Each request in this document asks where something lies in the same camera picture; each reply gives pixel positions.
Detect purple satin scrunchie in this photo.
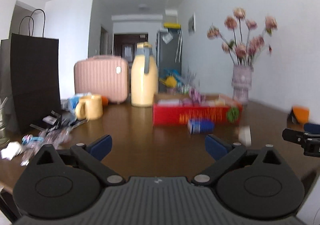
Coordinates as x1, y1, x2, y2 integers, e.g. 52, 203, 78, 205
189, 88, 206, 104

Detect orange black box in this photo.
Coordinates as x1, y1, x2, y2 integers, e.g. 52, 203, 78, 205
287, 105, 310, 125

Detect blue tissue pack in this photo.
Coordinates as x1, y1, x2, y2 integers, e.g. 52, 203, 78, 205
187, 119, 215, 134

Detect yellow ceramic mug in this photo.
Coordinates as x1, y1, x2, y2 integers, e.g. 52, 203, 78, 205
75, 95, 103, 121

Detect red cardboard box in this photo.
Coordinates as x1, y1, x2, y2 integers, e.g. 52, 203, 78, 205
152, 93, 243, 126

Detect orange fruit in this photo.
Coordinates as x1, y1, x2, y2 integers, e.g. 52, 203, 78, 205
101, 96, 108, 107

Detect purple glass vase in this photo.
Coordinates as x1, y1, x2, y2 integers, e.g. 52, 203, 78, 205
232, 65, 252, 105

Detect pink small suitcase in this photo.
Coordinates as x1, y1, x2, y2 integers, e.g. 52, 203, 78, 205
74, 55, 129, 103

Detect colourful clutter pile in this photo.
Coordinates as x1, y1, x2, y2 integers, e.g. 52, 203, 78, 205
159, 69, 196, 95

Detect yellow thermos jug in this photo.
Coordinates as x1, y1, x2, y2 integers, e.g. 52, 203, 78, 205
131, 42, 158, 107

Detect black paper bag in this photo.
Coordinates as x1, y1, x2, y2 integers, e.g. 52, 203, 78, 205
0, 8, 62, 136

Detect dried pink roses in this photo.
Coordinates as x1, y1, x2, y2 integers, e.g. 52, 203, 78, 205
207, 7, 278, 67

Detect dark entrance door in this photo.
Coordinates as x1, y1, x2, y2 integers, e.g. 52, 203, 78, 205
113, 33, 148, 66

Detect grey refrigerator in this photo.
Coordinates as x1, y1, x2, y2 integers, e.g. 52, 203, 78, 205
156, 29, 182, 79

